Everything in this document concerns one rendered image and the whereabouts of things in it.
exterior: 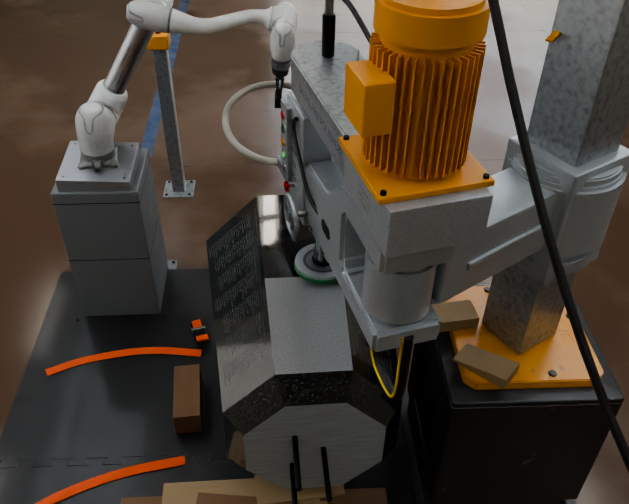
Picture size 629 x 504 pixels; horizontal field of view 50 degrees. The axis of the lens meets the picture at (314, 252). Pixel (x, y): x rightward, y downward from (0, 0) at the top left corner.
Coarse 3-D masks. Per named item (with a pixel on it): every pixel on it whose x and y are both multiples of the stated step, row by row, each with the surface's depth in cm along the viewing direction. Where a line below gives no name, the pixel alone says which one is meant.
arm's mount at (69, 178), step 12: (72, 144) 328; (120, 144) 331; (132, 144) 332; (72, 156) 321; (120, 156) 324; (132, 156) 324; (60, 168) 313; (72, 168) 314; (108, 168) 316; (120, 168) 316; (132, 168) 317; (60, 180) 306; (72, 180) 307; (84, 180) 308; (96, 180) 308; (108, 180) 309; (120, 180) 310; (132, 180) 316
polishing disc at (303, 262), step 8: (304, 248) 266; (312, 248) 266; (296, 256) 262; (304, 256) 262; (296, 264) 258; (304, 264) 258; (312, 264) 259; (304, 272) 255; (312, 272) 255; (320, 272) 255; (328, 272) 255
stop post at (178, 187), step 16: (160, 32) 386; (160, 48) 386; (160, 64) 395; (160, 80) 401; (160, 96) 407; (176, 128) 422; (176, 144) 429; (176, 160) 436; (176, 176) 444; (176, 192) 451; (192, 192) 451
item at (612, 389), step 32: (416, 352) 288; (448, 352) 245; (416, 384) 292; (448, 384) 234; (608, 384) 234; (416, 416) 291; (448, 416) 233; (480, 416) 232; (512, 416) 233; (544, 416) 234; (576, 416) 234; (416, 448) 292; (448, 448) 243; (480, 448) 244; (512, 448) 245; (544, 448) 246; (576, 448) 247; (416, 480) 285; (448, 480) 256; (480, 480) 257; (512, 480) 258; (544, 480) 259; (576, 480) 260
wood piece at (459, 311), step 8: (432, 304) 251; (440, 304) 251; (448, 304) 251; (456, 304) 251; (464, 304) 251; (472, 304) 252; (440, 312) 248; (448, 312) 248; (456, 312) 248; (464, 312) 248; (472, 312) 248; (448, 320) 245; (456, 320) 245; (464, 320) 245; (472, 320) 246; (440, 328) 246; (448, 328) 246; (456, 328) 247; (464, 328) 248
